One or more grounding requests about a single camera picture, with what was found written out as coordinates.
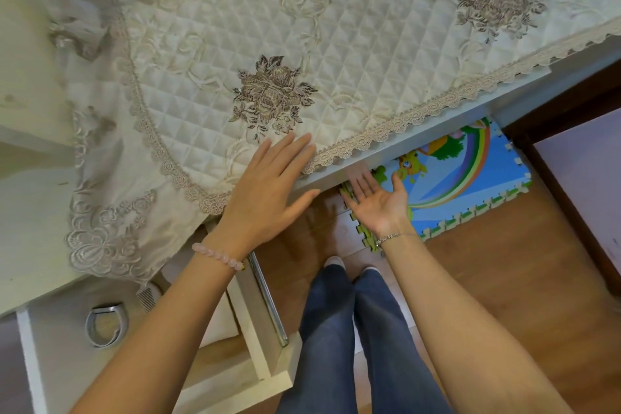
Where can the person's right forearm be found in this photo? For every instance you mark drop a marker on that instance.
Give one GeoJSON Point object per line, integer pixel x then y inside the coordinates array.
{"type": "Point", "coordinates": [466, 341]}

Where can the white comb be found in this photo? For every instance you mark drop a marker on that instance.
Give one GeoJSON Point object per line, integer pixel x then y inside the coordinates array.
{"type": "Point", "coordinates": [148, 299]}

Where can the person's left leg in jeans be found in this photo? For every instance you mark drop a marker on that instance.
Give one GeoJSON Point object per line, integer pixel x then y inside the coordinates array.
{"type": "Point", "coordinates": [325, 346]}

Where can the person's left hand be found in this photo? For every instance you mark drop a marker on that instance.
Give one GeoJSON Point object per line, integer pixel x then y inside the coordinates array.
{"type": "Point", "coordinates": [262, 205]}

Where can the person's right leg in jeans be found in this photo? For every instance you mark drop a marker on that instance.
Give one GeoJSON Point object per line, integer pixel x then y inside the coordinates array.
{"type": "Point", "coordinates": [393, 355]}

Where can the silver grey wristband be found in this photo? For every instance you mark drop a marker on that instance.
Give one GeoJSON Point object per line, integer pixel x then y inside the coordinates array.
{"type": "Point", "coordinates": [92, 331]}

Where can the colourful foam puzzle mat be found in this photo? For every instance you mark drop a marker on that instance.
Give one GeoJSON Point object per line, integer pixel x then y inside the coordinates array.
{"type": "Point", "coordinates": [456, 171]}

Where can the quilted lace table cloth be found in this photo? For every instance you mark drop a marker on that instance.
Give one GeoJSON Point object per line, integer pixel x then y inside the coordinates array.
{"type": "Point", "coordinates": [339, 40]}

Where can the cream dressing table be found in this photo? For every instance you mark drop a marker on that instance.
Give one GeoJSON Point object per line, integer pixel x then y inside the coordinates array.
{"type": "Point", "coordinates": [24, 64]}

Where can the dark brown wooden trim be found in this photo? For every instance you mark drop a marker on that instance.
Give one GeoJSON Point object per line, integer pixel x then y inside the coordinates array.
{"type": "Point", "coordinates": [558, 108]}

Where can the person's left white shoe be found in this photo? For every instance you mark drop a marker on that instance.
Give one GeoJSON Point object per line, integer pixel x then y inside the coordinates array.
{"type": "Point", "coordinates": [335, 262]}

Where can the person's right white shoe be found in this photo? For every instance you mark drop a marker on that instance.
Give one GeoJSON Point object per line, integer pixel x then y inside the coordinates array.
{"type": "Point", "coordinates": [370, 271]}

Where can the person's left forearm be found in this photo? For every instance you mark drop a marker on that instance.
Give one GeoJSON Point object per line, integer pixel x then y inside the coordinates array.
{"type": "Point", "coordinates": [160, 346]}

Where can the person's white shoe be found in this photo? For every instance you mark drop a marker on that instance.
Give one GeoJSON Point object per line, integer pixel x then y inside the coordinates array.
{"type": "Point", "coordinates": [335, 262]}
{"type": "Point", "coordinates": [370, 271]}

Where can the person's right hand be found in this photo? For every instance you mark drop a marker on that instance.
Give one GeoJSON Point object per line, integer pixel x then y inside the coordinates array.
{"type": "Point", "coordinates": [383, 210]}

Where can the person's leg in jeans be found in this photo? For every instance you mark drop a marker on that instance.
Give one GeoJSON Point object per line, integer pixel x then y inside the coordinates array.
{"type": "Point", "coordinates": [325, 346]}
{"type": "Point", "coordinates": [393, 355]}

